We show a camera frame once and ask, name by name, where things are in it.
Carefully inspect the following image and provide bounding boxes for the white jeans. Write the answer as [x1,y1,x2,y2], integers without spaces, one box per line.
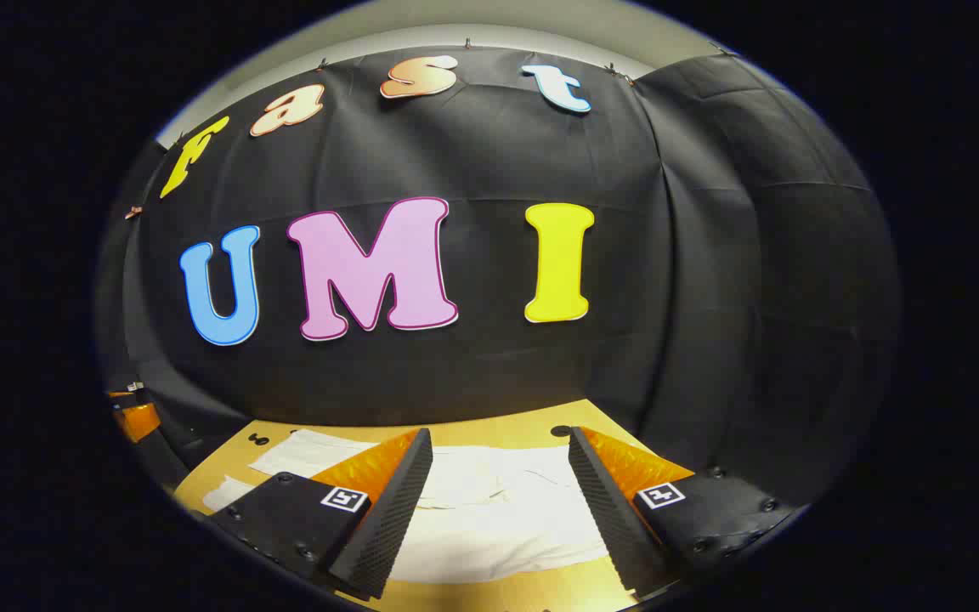
[201,428,611,586]

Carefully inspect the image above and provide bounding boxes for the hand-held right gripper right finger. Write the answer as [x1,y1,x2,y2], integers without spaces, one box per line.
[568,426,798,600]

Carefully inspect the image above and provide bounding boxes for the black backdrop cloth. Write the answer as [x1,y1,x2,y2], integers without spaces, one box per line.
[97,44,903,511]

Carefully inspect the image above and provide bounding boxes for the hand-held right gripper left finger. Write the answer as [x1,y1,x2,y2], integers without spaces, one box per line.
[207,428,434,600]

